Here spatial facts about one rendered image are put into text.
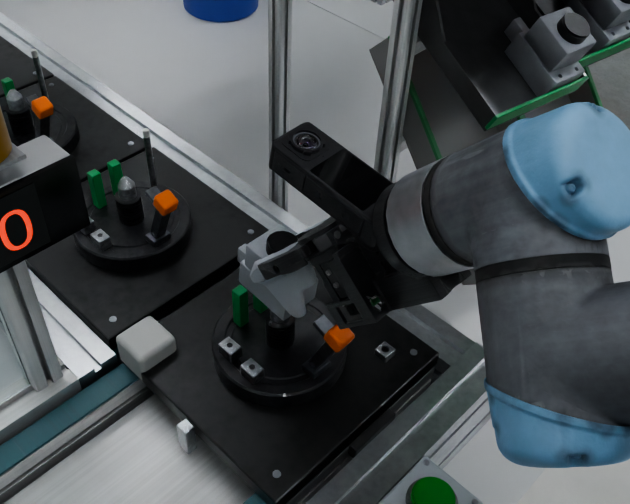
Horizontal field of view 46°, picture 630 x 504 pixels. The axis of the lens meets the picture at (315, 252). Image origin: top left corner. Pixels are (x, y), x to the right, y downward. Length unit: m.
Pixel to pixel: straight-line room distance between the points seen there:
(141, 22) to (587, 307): 1.30
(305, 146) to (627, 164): 0.24
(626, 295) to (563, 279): 0.03
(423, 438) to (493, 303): 0.35
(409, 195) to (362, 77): 0.94
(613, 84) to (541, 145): 2.94
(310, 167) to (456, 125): 0.34
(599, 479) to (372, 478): 0.29
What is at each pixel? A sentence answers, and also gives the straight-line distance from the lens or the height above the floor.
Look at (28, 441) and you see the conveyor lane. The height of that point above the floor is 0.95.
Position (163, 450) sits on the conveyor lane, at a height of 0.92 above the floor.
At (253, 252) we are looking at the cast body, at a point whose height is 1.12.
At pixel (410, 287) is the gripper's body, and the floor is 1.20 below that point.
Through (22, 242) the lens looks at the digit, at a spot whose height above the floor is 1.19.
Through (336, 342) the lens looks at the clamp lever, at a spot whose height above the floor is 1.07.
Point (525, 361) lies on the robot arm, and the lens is 0.41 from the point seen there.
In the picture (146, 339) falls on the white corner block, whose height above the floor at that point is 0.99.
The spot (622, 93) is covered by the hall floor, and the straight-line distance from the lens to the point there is 3.29.
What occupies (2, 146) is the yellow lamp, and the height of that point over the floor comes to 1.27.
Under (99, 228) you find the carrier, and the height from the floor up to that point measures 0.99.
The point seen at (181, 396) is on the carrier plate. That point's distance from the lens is 0.75.
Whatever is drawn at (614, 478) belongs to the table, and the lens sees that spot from 0.91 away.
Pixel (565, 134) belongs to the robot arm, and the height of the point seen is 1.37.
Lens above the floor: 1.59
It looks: 45 degrees down
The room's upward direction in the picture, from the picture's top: 3 degrees clockwise
